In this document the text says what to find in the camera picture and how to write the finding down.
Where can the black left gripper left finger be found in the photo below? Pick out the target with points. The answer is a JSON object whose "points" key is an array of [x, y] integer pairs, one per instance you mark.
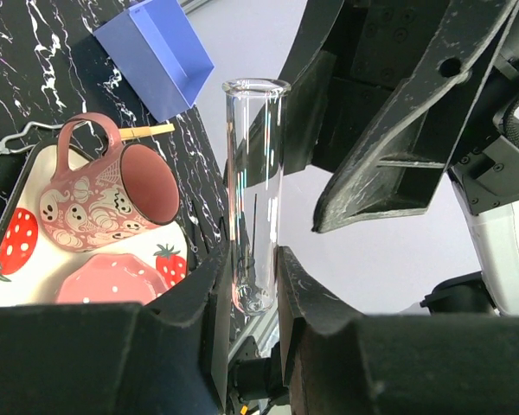
{"points": [[169, 357]]}

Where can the strawberry print white tray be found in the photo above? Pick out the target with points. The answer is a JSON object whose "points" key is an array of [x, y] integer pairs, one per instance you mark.
{"points": [[41, 262]]}

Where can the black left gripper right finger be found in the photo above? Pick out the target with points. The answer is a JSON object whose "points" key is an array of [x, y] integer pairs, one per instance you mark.
{"points": [[336, 360]]}

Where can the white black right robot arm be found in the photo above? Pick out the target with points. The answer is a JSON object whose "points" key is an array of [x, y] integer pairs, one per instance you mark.
{"points": [[484, 170]]}

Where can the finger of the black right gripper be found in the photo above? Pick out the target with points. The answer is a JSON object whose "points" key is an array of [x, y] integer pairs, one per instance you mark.
{"points": [[321, 55], [395, 167]]}

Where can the pink patterned mug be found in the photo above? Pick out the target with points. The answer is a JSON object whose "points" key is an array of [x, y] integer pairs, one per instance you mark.
{"points": [[127, 191]]}

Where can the blue plastic box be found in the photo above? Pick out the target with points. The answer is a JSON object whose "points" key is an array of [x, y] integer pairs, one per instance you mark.
{"points": [[157, 51]]}

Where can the clear glass test tube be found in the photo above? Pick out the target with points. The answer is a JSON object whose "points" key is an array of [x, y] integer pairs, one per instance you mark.
{"points": [[256, 130]]}

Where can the wooden test tube clamp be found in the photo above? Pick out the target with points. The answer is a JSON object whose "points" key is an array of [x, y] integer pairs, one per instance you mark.
{"points": [[133, 133]]}

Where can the pink polka dot plate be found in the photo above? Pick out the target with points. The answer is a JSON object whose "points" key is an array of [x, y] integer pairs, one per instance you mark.
{"points": [[112, 278]]}

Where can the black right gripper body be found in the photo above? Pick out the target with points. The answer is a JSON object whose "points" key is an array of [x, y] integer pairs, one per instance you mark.
{"points": [[377, 45]]}

